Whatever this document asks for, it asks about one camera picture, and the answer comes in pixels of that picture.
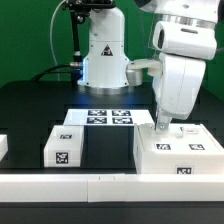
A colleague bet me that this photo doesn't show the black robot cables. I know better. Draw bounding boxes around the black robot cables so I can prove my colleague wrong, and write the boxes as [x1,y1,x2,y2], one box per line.
[31,3,84,82]

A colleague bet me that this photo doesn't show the white cabinet body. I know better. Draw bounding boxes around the white cabinet body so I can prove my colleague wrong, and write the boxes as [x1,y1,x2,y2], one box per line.
[133,125,224,174]

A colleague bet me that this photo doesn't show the white block with two tags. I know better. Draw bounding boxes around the white block with two tags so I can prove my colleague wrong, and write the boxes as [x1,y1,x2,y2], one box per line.
[43,125,84,167]

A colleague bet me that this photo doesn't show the white panel with tag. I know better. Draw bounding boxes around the white panel with tag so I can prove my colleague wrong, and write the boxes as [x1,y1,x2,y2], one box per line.
[135,123,183,153]

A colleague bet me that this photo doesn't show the white fence bar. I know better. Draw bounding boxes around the white fence bar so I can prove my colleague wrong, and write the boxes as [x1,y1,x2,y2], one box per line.
[0,174,224,202]
[0,134,8,161]

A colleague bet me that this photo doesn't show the white door panel with knob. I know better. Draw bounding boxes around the white door panel with knob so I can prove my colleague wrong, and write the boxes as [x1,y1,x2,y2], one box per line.
[170,124,224,156]

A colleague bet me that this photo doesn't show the white tag base sheet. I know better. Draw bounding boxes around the white tag base sheet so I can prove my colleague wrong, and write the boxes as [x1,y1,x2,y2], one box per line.
[64,109,153,126]

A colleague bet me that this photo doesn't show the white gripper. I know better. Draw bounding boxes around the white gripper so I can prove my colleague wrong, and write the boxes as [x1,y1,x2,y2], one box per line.
[153,53,206,133]

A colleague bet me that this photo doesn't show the white left fence bar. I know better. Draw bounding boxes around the white left fence bar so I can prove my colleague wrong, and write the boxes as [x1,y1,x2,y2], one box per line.
[0,134,8,161]

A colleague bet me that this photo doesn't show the white front fence bar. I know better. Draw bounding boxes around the white front fence bar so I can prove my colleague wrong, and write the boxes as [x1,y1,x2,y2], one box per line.
[0,174,224,202]

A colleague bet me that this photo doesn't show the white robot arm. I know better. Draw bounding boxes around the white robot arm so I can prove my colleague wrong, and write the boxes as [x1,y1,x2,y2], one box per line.
[61,0,224,132]

